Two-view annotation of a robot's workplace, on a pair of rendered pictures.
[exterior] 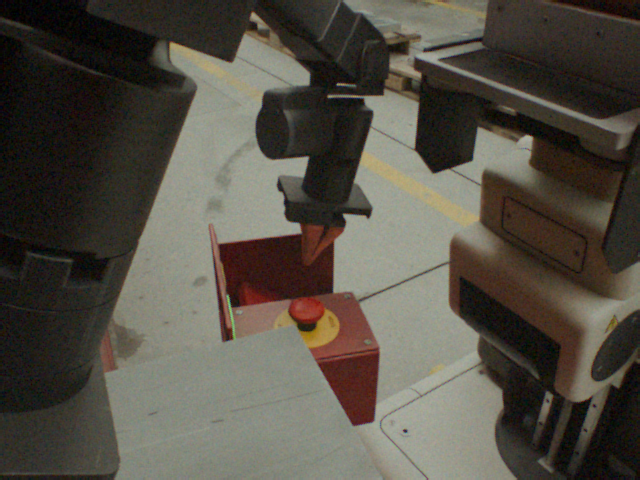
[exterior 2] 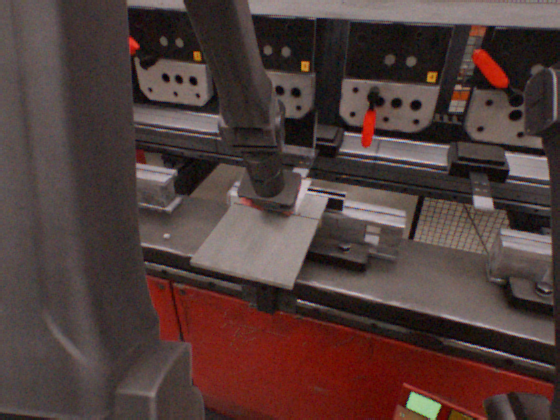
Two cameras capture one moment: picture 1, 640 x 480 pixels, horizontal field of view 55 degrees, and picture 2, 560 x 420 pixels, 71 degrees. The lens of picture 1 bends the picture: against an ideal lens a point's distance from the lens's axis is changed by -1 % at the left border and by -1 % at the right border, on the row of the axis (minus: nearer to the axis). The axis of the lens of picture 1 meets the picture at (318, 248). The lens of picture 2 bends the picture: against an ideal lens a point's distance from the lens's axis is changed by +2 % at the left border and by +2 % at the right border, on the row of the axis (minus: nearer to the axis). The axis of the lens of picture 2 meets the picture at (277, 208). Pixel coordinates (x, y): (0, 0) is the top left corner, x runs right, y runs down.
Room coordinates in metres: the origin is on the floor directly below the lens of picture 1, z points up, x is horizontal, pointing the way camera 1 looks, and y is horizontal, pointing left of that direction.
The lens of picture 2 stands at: (0.53, -0.32, 1.45)
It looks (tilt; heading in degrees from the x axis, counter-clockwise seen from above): 35 degrees down; 130
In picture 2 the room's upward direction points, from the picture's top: straight up
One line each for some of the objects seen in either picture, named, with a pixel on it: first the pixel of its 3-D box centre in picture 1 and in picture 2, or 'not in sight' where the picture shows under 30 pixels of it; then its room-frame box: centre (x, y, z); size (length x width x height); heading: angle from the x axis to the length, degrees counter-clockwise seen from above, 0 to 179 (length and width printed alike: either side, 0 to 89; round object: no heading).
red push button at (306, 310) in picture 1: (306, 317); not in sight; (0.53, 0.01, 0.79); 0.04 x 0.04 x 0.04
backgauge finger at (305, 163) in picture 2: not in sight; (311, 150); (0.03, 0.39, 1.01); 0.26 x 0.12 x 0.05; 112
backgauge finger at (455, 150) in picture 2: not in sight; (479, 174); (0.39, 0.53, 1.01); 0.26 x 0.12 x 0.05; 112
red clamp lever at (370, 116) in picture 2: not in sight; (370, 117); (0.25, 0.24, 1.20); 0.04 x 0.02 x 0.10; 112
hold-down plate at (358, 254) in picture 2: not in sight; (298, 244); (0.14, 0.20, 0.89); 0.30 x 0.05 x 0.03; 22
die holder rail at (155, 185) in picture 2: not in sight; (89, 176); (-0.42, 0.03, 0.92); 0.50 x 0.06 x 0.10; 22
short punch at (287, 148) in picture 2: not in sight; (290, 131); (0.09, 0.24, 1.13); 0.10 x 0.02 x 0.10; 22
